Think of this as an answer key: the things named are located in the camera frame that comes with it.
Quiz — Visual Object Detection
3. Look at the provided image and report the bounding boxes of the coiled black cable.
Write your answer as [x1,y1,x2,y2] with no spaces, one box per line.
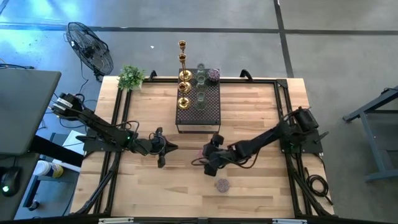
[303,167,334,206]

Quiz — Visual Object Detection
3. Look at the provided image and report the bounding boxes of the black floor fan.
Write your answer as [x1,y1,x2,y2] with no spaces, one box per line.
[63,21,114,83]

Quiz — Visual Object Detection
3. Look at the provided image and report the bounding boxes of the green plant in white pot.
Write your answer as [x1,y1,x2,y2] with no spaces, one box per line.
[117,64,147,92]

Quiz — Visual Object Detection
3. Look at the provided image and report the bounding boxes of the black aluminium rig frame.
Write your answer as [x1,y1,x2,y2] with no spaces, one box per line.
[70,76,335,218]

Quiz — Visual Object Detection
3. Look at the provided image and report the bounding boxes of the white yellow wipes canister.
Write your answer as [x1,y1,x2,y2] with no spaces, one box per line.
[32,159,65,179]

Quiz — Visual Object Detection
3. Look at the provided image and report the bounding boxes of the blue metal leg desk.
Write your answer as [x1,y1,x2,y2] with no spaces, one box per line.
[343,85,398,184]

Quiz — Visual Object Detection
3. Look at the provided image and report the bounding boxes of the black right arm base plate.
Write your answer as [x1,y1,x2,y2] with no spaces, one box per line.
[279,129,330,155]

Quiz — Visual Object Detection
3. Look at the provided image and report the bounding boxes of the silver metal bracket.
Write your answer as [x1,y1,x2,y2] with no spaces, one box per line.
[272,218,307,224]
[98,217,135,224]

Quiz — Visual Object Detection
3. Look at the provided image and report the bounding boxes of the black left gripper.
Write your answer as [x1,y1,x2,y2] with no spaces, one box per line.
[148,126,179,169]

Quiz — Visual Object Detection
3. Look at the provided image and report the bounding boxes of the black computer mouse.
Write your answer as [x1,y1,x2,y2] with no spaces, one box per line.
[1,166,22,198]

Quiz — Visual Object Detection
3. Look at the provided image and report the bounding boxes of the black perforated metal riser shelf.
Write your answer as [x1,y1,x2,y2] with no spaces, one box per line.
[175,68,222,135]

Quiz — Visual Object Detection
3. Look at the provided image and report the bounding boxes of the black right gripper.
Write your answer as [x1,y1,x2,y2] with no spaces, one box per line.
[202,134,233,177]

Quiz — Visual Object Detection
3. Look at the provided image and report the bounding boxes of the brass candlestick holder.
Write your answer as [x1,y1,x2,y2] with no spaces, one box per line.
[178,39,193,82]
[177,52,193,94]
[177,81,192,111]

